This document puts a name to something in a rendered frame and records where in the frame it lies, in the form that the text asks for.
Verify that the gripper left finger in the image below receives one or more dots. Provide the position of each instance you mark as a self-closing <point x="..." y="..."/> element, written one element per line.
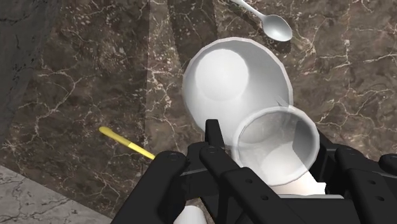
<point x="235" y="189"/>

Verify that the translucent white cup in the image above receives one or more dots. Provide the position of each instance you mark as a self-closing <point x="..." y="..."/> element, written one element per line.
<point x="279" y="161"/>

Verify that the yellow stick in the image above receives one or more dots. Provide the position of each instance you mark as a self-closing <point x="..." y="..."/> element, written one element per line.
<point x="124" y="141"/>

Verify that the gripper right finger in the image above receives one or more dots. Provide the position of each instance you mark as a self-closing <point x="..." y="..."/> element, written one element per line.
<point x="366" y="183"/>

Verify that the white bowl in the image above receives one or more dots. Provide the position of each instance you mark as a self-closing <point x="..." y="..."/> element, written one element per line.
<point x="217" y="80"/>

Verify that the silver spoon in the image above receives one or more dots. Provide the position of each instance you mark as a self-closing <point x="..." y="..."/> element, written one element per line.
<point x="276" y="28"/>

